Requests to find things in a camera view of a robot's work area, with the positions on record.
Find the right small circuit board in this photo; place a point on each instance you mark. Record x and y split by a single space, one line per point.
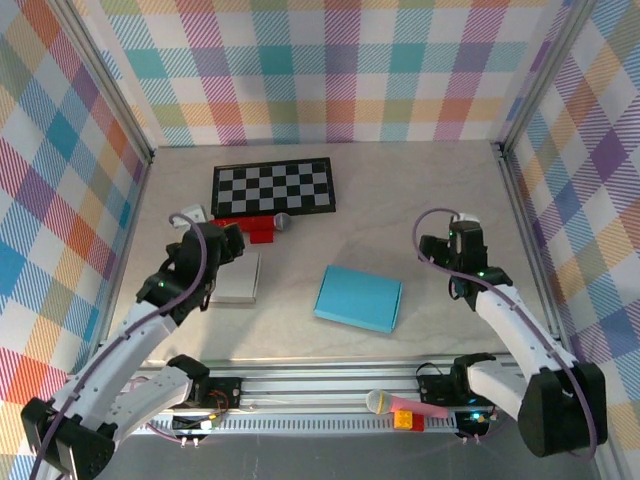
472 422

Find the small red toy brick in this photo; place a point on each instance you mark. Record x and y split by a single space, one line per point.
419 424

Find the aluminium frame rail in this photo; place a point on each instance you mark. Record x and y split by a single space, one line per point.
325 380

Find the aluminium upright post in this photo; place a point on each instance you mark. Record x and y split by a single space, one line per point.
102 75
542 75

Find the yellow toy brick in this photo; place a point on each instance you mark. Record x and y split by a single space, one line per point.
403 419

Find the left aluminium upright post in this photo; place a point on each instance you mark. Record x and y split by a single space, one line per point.
102 75

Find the small circuit board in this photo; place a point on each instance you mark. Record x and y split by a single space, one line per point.
190 424
472 422

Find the pink toy microphone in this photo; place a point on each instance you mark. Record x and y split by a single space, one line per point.
380 401

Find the aluminium side rail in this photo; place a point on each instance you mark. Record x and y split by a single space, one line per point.
522 210

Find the left small circuit board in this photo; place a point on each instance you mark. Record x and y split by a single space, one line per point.
190 424

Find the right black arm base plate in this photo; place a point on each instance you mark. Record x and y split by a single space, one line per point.
435 387

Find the right aluminium upright post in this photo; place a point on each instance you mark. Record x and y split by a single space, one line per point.
542 75

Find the large red toy brick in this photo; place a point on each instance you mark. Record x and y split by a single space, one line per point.
262 236

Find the white paper box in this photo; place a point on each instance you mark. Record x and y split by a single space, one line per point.
240 280

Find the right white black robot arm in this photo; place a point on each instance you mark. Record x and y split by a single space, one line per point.
510 330

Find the black grey checkerboard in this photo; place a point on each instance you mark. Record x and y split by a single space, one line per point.
260 185

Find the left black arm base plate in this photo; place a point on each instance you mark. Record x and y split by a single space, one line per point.
225 390

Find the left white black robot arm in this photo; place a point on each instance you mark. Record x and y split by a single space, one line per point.
125 350

